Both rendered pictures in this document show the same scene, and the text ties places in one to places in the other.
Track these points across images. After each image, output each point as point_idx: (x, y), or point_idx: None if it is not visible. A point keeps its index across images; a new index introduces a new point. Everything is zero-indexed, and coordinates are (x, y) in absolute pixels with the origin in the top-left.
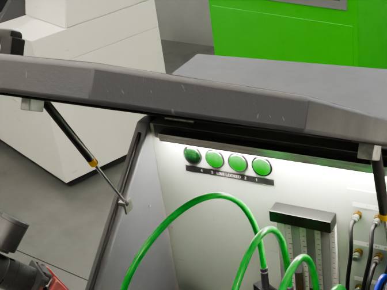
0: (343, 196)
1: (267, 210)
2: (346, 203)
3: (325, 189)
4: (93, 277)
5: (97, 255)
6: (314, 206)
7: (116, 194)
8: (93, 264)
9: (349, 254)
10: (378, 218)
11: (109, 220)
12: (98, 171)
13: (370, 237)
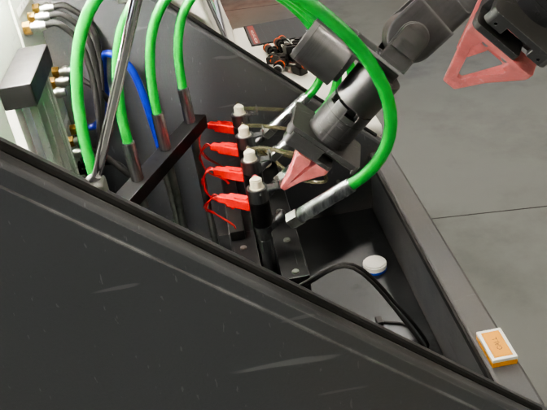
0: (8, 10)
1: (1, 121)
2: (13, 22)
3: (0, 12)
4: (291, 285)
5: (240, 272)
6: (9, 58)
7: (111, 137)
8: (264, 285)
9: (88, 54)
10: (36, 13)
11: (150, 228)
12: (137, 24)
13: (73, 19)
